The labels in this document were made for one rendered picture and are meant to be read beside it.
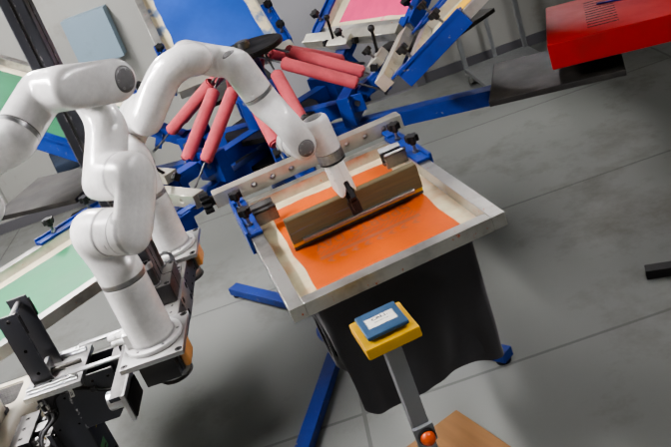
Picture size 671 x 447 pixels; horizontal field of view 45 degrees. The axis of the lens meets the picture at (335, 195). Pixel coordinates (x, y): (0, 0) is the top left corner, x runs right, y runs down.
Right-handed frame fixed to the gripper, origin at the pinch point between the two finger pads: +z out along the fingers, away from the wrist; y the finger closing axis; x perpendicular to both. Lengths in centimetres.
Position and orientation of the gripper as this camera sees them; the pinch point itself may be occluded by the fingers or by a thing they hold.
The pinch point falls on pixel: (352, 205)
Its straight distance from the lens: 231.5
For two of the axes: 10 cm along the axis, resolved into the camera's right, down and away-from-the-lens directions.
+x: 8.7, -4.7, 1.2
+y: 2.9, 3.1, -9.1
